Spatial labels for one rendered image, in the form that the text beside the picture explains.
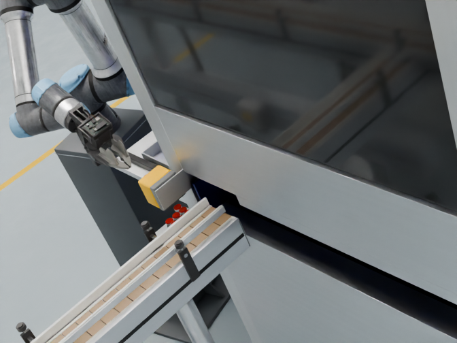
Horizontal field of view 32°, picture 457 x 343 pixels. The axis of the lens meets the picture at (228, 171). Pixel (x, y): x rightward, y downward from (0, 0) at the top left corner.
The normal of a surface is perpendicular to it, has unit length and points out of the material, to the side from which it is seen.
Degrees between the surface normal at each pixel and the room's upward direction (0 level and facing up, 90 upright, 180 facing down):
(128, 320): 90
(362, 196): 90
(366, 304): 90
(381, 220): 90
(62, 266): 0
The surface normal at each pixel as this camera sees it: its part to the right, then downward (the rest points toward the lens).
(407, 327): -0.71, 0.58
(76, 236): -0.33, -0.77
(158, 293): 0.63, 0.26
